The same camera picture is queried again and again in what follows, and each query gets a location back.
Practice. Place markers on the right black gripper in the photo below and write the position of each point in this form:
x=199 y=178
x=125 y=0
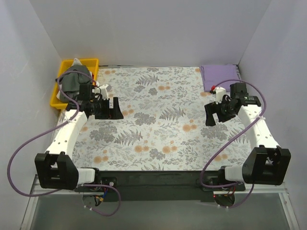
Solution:
x=216 y=111

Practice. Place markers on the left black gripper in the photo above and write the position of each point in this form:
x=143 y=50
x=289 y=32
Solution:
x=106 y=108

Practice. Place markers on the purple t-shirt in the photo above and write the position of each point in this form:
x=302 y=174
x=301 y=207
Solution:
x=214 y=74

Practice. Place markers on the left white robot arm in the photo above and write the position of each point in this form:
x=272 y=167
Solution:
x=55 y=168

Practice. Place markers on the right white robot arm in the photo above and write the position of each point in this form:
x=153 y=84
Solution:
x=268 y=161

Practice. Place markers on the floral table mat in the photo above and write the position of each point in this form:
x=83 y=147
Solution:
x=163 y=126

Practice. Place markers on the dark grey t-shirt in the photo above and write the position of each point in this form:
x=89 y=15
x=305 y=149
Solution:
x=70 y=83

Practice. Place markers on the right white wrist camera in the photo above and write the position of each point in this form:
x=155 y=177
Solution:
x=219 y=92

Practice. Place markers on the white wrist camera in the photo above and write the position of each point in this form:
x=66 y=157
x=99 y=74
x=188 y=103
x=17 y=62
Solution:
x=219 y=92
x=103 y=90

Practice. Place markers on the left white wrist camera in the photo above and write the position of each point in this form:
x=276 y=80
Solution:
x=103 y=90

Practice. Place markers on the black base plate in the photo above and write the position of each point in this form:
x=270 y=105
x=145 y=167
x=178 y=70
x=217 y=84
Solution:
x=155 y=186

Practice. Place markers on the aluminium frame rail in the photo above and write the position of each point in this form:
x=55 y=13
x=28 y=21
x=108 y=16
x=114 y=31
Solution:
x=32 y=201

